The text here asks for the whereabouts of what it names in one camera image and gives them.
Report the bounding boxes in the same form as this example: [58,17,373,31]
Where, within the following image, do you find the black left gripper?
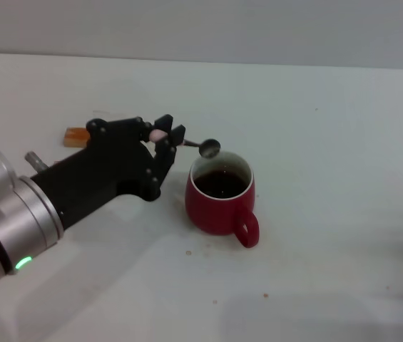
[29,113,187,229]

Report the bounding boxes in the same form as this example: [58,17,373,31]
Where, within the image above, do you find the orange stained wooden block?
[62,127,92,148]

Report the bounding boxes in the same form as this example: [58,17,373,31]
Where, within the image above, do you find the pink handled metal spoon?
[149,130,221,159]

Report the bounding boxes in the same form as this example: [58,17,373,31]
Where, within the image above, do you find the metal left cable connector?
[24,151,48,171]

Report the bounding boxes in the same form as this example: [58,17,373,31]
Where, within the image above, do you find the red ceramic coffee cup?
[185,150,260,249]

